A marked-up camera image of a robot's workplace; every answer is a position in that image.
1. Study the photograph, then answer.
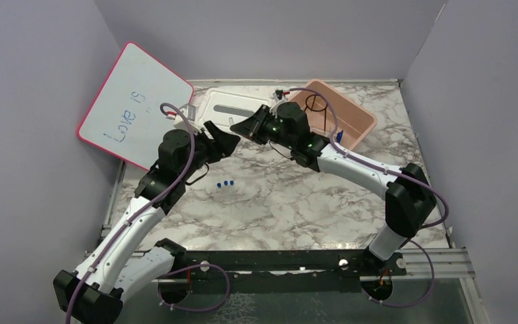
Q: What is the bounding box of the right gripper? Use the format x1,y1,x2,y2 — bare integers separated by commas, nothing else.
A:
231,105,295,151

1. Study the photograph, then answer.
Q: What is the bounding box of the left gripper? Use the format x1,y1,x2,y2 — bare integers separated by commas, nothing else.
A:
180,120,241,182

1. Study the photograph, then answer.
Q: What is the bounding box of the white plastic lid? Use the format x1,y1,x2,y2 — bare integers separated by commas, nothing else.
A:
194,89,271,132

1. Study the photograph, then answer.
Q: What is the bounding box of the black wire tripod stand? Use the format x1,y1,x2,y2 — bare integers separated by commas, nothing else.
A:
304,94,328,132

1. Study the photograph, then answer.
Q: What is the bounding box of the blue hexagonal clamp piece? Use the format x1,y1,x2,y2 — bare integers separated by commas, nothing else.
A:
336,130,344,143

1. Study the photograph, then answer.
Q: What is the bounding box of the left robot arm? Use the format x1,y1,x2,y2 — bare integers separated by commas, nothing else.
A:
53,121,240,323

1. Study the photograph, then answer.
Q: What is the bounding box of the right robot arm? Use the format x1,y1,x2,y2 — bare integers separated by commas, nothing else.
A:
230,102,437,275

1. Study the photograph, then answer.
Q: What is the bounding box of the pink-framed whiteboard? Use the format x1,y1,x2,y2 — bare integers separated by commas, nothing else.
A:
77,43,194,169

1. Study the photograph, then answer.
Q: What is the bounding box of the pink plastic bin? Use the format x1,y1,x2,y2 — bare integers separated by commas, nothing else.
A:
289,79,377,151

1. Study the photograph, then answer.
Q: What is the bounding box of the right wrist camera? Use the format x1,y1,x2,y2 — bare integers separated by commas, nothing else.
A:
272,89,291,109

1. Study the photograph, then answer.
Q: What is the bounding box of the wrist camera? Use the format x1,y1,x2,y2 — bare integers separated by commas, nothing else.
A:
272,89,291,109
171,103,198,130

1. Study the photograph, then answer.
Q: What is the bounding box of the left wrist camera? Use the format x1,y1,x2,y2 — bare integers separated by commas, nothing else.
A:
171,103,198,130

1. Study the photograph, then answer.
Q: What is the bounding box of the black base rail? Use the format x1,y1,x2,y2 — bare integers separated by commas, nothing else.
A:
80,248,470,296

